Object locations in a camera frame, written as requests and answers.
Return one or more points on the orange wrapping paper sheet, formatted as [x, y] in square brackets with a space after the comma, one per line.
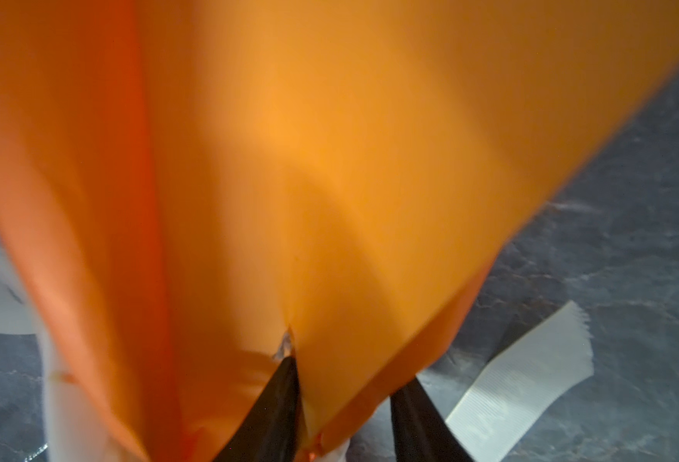
[183, 183]

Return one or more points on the cream printed ribbon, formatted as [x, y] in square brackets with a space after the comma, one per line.
[507, 398]

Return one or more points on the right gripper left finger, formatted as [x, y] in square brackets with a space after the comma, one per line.
[269, 432]

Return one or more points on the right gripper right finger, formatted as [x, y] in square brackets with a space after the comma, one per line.
[419, 432]

